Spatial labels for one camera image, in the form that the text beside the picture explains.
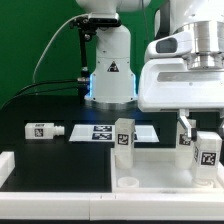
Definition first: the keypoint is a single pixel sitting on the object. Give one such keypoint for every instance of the black camera on stand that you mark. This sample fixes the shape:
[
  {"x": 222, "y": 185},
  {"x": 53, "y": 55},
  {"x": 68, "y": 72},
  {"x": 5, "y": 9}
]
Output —
[{"x": 92, "y": 21}]

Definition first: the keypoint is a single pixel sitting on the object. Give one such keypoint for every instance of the white front fence bar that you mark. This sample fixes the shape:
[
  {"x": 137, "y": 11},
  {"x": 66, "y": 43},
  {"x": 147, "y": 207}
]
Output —
[{"x": 111, "y": 206}]

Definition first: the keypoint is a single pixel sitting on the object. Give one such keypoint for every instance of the black camera stand pole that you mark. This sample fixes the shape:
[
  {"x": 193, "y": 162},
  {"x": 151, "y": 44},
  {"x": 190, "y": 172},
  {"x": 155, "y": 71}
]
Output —
[{"x": 84, "y": 66}]

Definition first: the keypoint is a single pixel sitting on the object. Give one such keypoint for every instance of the white square table top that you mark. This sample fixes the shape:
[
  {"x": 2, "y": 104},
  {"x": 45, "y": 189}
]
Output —
[{"x": 154, "y": 171}]

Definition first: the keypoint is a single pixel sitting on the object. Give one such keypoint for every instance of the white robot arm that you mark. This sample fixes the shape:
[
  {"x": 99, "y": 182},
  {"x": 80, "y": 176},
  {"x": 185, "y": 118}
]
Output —
[{"x": 115, "y": 80}]

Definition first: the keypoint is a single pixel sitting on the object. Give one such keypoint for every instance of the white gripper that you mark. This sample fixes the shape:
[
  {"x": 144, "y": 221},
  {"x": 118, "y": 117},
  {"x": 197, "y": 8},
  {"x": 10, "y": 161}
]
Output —
[{"x": 167, "y": 84}]

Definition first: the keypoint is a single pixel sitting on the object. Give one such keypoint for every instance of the white side fence block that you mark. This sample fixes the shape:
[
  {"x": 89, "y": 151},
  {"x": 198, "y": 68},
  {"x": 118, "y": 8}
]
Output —
[{"x": 7, "y": 165}]

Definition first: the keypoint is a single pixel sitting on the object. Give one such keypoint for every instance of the white base tag plate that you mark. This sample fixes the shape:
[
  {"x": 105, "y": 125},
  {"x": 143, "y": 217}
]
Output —
[{"x": 106, "y": 133}]

